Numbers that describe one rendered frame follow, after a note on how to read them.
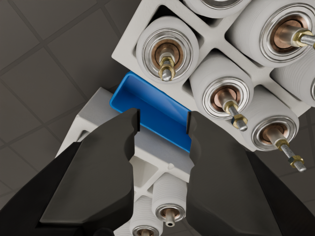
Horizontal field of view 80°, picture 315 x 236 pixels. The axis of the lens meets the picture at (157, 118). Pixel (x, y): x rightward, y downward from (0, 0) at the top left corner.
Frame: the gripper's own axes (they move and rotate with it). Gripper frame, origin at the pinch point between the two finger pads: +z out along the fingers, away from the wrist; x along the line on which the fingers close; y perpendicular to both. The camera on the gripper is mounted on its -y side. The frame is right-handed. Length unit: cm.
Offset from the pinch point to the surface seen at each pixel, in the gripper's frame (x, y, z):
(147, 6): -3.5, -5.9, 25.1
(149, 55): -2.5, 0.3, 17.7
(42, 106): -40, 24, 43
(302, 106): 28.5, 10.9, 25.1
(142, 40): -3.6, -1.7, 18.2
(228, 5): 7.6, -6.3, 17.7
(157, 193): -0.3, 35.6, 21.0
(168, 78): 0.3, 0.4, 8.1
